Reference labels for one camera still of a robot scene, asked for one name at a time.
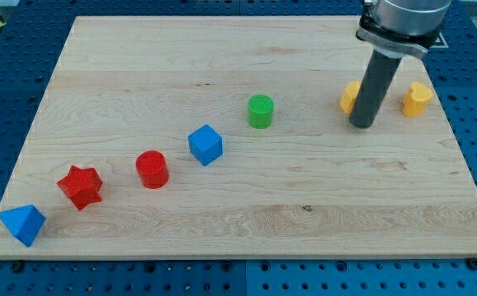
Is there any yellow hexagon block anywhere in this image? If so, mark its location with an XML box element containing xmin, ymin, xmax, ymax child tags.
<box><xmin>339</xmin><ymin>81</ymin><xmax>361</xmax><ymax>114</ymax></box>

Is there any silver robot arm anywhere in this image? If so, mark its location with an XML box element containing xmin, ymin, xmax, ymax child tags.
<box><xmin>356</xmin><ymin>0</ymin><xmax>452</xmax><ymax>59</ymax></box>

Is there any blue cube block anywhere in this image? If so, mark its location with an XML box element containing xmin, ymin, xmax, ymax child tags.
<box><xmin>188</xmin><ymin>124</ymin><xmax>224</xmax><ymax>166</ymax></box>

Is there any green cylinder block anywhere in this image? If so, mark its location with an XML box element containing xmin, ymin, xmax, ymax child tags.
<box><xmin>248</xmin><ymin>94</ymin><xmax>275</xmax><ymax>129</ymax></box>

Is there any light wooden board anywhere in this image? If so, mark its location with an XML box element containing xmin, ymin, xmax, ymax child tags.
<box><xmin>0</xmin><ymin>16</ymin><xmax>477</xmax><ymax>261</ymax></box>

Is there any red cylinder block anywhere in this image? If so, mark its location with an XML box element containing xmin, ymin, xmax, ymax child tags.
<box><xmin>135</xmin><ymin>150</ymin><xmax>169</xmax><ymax>189</ymax></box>

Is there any red star block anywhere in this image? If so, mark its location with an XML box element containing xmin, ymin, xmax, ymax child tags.
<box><xmin>57</xmin><ymin>165</ymin><xmax>103</xmax><ymax>210</ymax></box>

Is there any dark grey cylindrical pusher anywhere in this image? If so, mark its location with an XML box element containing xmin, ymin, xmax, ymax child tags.
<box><xmin>349</xmin><ymin>50</ymin><xmax>401</xmax><ymax>128</ymax></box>

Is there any yellow heart block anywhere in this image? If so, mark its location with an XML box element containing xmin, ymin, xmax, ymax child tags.
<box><xmin>402</xmin><ymin>82</ymin><xmax>433</xmax><ymax>117</ymax></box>

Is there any blue triangle block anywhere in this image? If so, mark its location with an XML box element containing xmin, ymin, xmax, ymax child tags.
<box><xmin>0</xmin><ymin>205</ymin><xmax>46</xmax><ymax>247</ymax></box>

